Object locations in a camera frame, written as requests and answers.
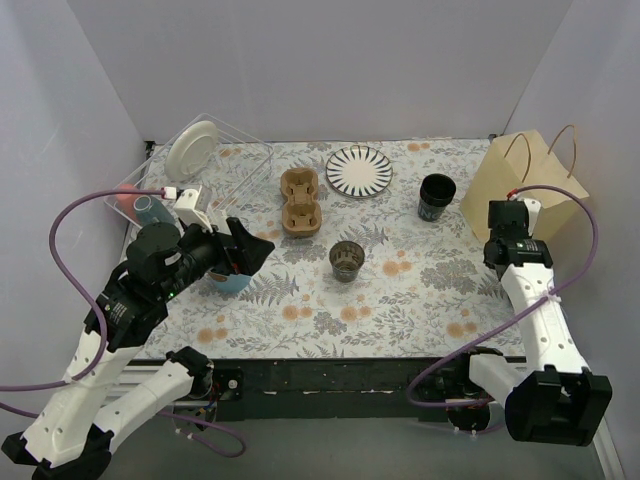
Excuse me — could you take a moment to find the black takeout coffee cup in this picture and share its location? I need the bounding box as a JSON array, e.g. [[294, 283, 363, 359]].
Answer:
[[329, 240, 365, 283]]

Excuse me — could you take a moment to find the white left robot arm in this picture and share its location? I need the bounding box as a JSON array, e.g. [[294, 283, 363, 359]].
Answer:
[[1, 217, 275, 479]]

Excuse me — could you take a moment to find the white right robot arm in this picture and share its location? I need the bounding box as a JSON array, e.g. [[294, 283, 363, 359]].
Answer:
[[452, 199, 612, 446]]

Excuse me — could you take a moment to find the light blue straw cup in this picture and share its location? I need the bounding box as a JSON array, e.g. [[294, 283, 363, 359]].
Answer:
[[208, 272, 252, 294]]

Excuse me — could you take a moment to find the brown cardboard cup carrier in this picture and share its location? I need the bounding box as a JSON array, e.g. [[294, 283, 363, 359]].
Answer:
[[280, 168, 322, 238]]

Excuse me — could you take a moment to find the dark teal cup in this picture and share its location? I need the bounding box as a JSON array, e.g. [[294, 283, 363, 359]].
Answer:
[[133, 195, 175, 226]]

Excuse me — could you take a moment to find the brown paper bag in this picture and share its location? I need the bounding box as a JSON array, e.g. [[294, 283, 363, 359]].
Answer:
[[460, 130, 589, 243]]

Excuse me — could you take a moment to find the pink cup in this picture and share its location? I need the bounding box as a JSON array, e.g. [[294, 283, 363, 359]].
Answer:
[[115, 184, 139, 221]]

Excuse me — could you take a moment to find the stack of black cups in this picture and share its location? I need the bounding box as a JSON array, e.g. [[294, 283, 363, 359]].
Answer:
[[418, 173, 457, 222]]

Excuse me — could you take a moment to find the plain white plate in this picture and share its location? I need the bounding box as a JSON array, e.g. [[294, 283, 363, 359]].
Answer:
[[165, 120, 218, 182]]

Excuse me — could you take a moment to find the floral tablecloth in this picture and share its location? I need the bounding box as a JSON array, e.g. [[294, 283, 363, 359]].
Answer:
[[141, 139, 524, 359]]

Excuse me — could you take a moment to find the blue striped white plate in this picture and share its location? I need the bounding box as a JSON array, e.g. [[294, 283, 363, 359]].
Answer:
[[325, 145, 393, 199]]

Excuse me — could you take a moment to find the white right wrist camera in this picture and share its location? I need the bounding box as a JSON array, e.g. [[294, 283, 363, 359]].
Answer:
[[507, 190, 542, 237]]

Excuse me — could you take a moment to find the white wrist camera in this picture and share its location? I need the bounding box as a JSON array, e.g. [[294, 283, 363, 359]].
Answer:
[[507, 190, 542, 237], [162, 185, 230, 234]]

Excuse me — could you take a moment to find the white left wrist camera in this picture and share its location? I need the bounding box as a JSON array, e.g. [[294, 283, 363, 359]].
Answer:
[[162, 185, 230, 234]]

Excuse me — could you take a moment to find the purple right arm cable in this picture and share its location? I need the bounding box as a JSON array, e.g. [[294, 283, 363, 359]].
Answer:
[[405, 184, 599, 432]]

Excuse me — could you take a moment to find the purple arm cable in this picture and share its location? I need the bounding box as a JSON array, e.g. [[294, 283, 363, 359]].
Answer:
[[405, 184, 599, 432], [0, 187, 247, 457]]

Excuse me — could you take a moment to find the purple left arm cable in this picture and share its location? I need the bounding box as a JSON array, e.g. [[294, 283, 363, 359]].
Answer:
[[0, 187, 247, 457]]

